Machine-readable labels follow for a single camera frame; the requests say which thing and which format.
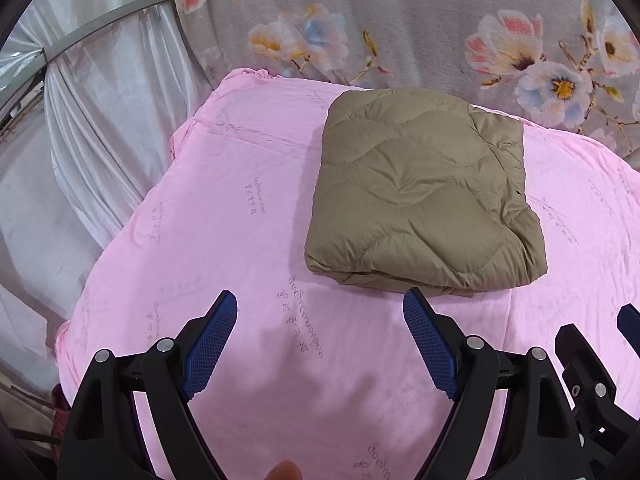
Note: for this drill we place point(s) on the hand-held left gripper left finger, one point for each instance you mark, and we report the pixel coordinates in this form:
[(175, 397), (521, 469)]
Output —
[(210, 350)]

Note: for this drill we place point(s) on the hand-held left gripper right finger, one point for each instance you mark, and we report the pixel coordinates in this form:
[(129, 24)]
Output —
[(432, 347)]

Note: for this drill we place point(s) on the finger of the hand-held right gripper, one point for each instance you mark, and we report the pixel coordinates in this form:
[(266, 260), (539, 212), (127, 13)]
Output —
[(595, 410), (631, 327)]

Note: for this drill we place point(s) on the olive quilted jacket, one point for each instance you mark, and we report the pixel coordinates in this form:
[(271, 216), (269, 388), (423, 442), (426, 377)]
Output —
[(415, 185)]

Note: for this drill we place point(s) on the person's left hand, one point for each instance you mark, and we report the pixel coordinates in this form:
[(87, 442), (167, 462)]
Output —
[(285, 471)]

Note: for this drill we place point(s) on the pink bed sheet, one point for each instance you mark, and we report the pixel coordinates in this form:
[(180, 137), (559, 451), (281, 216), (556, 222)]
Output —
[(225, 210)]

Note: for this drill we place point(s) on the dark red cloth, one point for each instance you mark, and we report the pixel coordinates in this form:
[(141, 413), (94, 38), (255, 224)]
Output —
[(62, 410)]

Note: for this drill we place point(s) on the white satin curtain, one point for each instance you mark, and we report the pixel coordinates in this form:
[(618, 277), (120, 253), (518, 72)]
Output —
[(90, 135)]

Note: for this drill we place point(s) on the grey floral blanket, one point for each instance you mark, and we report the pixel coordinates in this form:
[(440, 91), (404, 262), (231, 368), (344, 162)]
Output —
[(425, 20)]

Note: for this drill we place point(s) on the grey metal pole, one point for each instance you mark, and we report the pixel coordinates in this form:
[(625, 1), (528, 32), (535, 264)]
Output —
[(100, 27)]

